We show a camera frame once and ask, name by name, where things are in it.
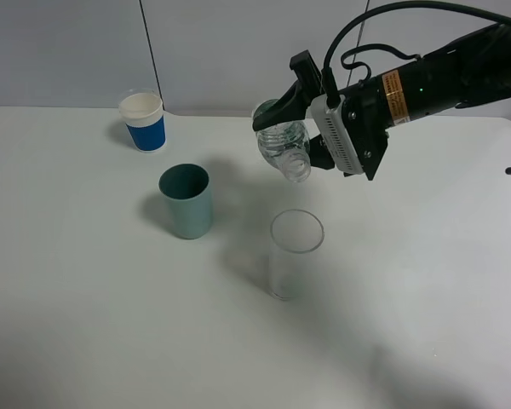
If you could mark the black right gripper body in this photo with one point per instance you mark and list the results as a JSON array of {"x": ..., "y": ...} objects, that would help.
[{"x": 367, "y": 117}]

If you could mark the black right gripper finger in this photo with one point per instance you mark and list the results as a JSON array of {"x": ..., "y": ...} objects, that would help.
[
  {"x": 319, "y": 155},
  {"x": 293, "y": 105}
]

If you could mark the clear bottle green label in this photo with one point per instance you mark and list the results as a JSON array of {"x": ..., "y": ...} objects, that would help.
[{"x": 286, "y": 148}]

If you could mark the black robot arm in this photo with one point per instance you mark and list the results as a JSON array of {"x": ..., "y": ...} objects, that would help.
[{"x": 471, "y": 71}]

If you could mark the teal green plastic cup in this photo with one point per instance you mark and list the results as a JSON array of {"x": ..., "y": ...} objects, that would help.
[{"x": 187, "y": 193}]

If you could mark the blue paper cup white lid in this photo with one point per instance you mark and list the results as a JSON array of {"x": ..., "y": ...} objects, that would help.
[{"x": 142, "y": 111}]

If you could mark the clear drinking glass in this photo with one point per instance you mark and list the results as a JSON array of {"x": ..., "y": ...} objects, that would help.
[{"x": 295, "y": 236}]

